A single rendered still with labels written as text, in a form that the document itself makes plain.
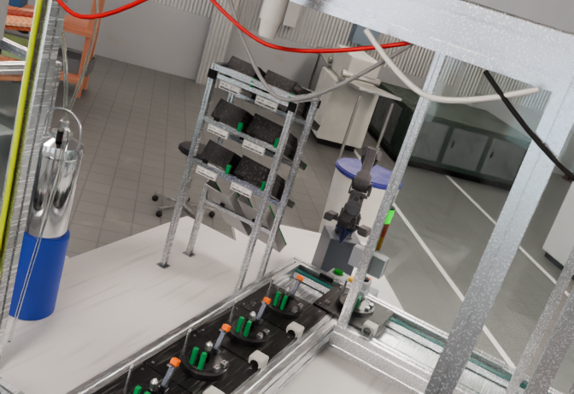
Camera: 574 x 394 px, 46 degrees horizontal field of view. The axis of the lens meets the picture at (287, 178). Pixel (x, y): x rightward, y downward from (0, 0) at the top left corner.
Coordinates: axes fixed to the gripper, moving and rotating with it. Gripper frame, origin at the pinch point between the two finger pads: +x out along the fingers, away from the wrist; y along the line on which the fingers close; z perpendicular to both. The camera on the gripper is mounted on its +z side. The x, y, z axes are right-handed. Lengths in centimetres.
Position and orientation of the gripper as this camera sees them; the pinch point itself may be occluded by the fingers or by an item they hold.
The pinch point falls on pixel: (343, 235)
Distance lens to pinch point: 267.8
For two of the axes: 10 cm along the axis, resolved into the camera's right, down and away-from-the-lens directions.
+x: -2.9, 9.1, 2.9
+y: 8.5, 3.8, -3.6
